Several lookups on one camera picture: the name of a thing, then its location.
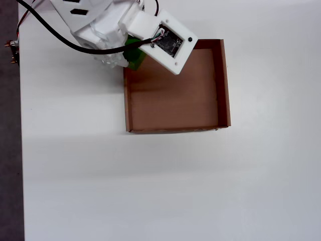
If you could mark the brown cardboard box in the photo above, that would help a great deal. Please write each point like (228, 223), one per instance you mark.
(175, 100)

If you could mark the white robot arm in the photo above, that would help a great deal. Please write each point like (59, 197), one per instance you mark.
(100, 10)

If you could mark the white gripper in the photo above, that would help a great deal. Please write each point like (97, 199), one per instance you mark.
(108, 58)

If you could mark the green cube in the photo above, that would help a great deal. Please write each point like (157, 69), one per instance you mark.
(134, 56)

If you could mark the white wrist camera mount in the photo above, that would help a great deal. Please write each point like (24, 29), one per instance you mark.
(148, 23)

